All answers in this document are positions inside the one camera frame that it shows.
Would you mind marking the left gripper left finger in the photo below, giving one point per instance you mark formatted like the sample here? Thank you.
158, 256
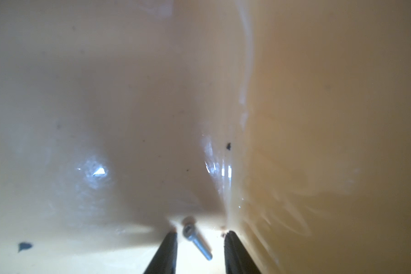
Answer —
165, 259

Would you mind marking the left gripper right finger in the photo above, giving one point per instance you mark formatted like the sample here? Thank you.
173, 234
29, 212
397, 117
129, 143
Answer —
237, 258

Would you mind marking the yellow plastic storage box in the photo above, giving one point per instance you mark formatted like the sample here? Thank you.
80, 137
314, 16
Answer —
287, 122

